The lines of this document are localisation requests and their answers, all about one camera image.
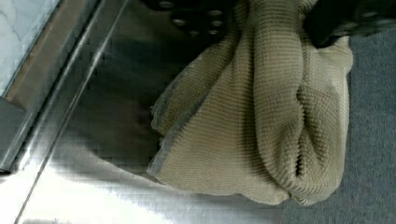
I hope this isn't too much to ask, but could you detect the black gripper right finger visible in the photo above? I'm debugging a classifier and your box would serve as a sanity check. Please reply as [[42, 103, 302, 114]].
[[304, 0, 396, 49]]

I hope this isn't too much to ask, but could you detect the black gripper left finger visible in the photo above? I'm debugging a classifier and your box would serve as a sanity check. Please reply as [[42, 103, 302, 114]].
[[141, 0, 237, 39]]

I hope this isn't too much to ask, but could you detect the beige knitted towel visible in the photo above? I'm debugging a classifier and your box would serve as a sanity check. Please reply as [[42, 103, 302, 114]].
[[148, 0, 353, 205]]

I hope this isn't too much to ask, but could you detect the stainless steel toaster oven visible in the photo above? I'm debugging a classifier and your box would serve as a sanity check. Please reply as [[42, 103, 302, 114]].
[[1, 0, 282, 224]]

